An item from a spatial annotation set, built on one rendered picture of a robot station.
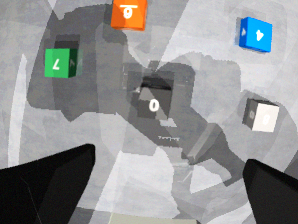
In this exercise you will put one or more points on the green block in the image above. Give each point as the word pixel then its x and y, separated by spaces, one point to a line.
pixel 60 62

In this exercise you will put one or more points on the blue block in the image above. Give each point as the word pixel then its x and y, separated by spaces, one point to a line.
pixel 255 35

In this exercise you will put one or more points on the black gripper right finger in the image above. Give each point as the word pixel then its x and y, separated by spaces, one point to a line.
pixel 273 196

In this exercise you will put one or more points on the orange block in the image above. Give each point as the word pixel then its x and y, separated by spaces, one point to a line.
pixel 129 15

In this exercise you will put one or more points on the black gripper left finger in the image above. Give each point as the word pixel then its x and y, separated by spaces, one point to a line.
pixel 47 190

